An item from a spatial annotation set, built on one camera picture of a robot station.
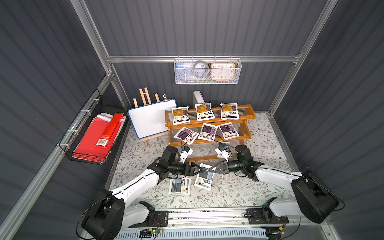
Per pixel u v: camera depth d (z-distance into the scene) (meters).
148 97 0.87
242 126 0.95
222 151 0.77
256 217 0.72
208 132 0.89
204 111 0.79
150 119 0.91
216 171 0.75
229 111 0.79
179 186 0.83
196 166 0.71
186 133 0.87
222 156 0.75
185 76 0.85
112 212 0.40
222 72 0.88
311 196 0.43
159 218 0.75
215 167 0.77
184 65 0.89
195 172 0.72
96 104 0.77
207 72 0.88
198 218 0.76
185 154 0.75
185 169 0.70
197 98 0.94
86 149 0.69
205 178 0.75
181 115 0.78
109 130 0.72
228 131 0.89
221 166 0.73
